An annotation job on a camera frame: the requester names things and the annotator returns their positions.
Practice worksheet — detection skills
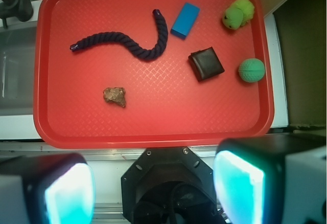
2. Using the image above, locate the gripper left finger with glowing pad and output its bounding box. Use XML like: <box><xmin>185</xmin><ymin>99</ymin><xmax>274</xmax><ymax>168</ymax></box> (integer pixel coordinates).
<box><xmin>1</xmin><ymin>153</ymin><xmax>96</xmax><ymax>223</ymax></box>

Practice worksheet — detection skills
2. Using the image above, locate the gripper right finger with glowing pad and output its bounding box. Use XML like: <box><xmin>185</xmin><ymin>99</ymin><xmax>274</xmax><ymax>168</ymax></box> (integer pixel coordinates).
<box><xmin>213</xmin><ymin>135</ymin><xmax>326</xmax><ymax>223</ymax></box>

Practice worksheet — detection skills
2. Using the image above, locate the brown rock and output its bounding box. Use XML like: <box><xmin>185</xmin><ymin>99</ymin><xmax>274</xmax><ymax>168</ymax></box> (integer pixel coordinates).
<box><xmin>103</xmin><ymin>87</ymin><xmax>126</xmax><ymax>108</ymax></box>

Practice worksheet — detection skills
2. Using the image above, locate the green dimpled ball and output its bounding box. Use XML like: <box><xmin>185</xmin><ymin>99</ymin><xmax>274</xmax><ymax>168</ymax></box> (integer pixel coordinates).
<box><xmin>238</xmin><ymin>58</ymin><xmax>265</xmax><ymax>83</ymax></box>

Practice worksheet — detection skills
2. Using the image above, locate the black leather wallet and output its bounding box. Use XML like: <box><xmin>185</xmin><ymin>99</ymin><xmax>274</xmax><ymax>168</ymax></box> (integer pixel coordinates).
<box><xmin>188</xmin><ymin>47</ymin><xmax>225</xmax><ymax>82</ymax></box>

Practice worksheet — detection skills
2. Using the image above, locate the red plastic tray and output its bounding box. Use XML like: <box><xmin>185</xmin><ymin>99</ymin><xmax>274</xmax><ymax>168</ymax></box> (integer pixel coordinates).
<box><xmin>33</xmin><ymin>0</ymin><xmax>274</xmax><ymax>149</ymax></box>

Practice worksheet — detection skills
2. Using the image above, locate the stainless steel sink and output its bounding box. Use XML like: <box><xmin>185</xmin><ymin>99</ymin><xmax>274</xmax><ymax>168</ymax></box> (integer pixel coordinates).
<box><xmin>1</xmin><ymin>21</ymin><xmax>37</xmax><ymax>116</ymax></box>

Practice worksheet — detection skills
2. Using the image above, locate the green plush toy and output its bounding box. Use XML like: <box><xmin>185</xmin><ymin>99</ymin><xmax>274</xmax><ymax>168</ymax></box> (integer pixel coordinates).
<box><xmin>222</xmin><ymin>0</ymin><xmax>255</xmax><ymax>30</ymax></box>

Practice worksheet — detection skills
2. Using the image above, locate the brown cardboard box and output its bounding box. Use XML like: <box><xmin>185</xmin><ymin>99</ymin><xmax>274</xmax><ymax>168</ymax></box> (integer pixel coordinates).
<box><xmin>273</xmin><ymin>0</ymin><xmax>326</xmax><ymax>130</ymax></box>

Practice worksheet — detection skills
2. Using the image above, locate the blue rectangular block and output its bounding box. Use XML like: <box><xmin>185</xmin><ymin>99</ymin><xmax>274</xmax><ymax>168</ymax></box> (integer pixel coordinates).
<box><xmin>170</xmin><ymin>3</ymin><xmax>200</xmax><ymax>39</ymax></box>

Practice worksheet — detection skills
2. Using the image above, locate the grey sink faucet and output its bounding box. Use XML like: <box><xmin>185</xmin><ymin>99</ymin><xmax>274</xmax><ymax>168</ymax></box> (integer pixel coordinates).
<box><xmin>1</xmin><ymin>0</ymin><xmax>34</xmax><ymax>29</ymax></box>

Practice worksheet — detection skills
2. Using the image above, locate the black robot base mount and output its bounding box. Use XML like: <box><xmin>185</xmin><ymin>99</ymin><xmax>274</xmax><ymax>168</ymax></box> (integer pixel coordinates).
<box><xmin>121</xmin><ymin>147</ymin><xmax>226</xmax><ymax>223</ymax></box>

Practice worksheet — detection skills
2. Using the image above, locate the dark blue rope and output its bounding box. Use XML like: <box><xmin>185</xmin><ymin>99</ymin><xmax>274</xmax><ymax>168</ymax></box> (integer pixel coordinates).
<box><xmin>69</xmin><ymin>9</ymin><xmax>168</xmax><ymax>62</ymax></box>

